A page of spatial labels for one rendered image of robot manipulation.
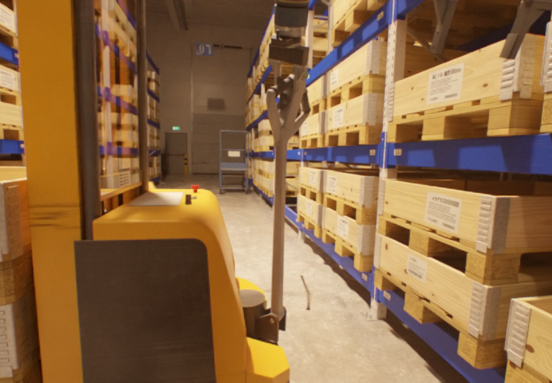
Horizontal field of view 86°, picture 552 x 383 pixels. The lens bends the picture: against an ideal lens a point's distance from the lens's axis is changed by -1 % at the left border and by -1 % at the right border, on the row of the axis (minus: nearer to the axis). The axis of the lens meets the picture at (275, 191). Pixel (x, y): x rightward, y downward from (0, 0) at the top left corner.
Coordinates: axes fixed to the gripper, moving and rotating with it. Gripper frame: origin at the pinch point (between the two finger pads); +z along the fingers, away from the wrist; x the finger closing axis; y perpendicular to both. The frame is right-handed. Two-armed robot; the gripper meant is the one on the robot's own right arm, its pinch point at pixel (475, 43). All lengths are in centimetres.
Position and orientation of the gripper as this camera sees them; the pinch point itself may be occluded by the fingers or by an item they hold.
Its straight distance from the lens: 69.4
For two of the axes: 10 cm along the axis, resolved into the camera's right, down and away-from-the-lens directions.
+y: -0.2, 5.2, -8.6
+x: 10.0, 0.7, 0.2
